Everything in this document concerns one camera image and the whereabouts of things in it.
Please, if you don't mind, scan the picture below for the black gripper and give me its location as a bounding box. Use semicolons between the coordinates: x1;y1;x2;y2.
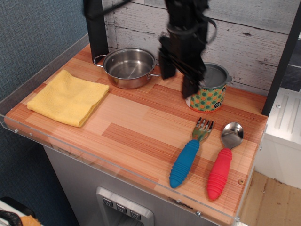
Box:
159;22;208;99

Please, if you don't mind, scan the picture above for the dotted toy can grey lid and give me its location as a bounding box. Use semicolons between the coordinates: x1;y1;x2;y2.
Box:
185;62;233;113

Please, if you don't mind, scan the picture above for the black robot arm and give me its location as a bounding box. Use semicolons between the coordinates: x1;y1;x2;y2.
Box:
159;0;208;98

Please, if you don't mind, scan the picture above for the stainless steel pot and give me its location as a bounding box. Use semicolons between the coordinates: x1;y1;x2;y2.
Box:
93;47;161;89

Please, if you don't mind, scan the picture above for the clear acrylic table guard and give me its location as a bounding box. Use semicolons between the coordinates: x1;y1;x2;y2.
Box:
0;35;269;226

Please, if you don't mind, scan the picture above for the yellow folded cloth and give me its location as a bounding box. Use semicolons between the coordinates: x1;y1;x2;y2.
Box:
27;70;109;128

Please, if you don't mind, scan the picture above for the white plastic toy sink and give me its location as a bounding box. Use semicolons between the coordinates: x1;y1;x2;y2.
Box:
255;88;301;188

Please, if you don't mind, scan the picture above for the grey toy fridge cabinet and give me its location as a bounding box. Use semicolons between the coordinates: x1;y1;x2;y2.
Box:
43;145;219;226

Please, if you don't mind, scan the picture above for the silver ice dispenser panel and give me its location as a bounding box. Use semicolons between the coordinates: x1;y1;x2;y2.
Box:
96;186;154;226

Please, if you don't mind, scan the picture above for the yellow object bottom left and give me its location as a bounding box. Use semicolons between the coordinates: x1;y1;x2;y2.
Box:
20;215;42;226

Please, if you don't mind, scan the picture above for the red handled spoon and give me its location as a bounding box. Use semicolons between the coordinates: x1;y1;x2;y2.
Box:
206;122;244;200

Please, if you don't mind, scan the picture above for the blue handled fork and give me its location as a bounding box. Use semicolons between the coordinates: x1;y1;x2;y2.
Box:
169;118;214;188

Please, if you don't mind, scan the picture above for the black vertical post left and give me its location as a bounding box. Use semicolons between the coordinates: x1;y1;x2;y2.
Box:
83;0;109;61

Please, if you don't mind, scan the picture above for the black vertical post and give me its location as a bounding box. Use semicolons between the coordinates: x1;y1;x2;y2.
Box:
83;0;109;61
261;9;301;116

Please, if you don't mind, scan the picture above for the black vertical post right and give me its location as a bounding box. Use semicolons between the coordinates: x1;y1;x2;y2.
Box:
261;9;301;116

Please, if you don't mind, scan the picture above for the white black frame bottom left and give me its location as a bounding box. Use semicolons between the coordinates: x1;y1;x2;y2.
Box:
0;197;35;226

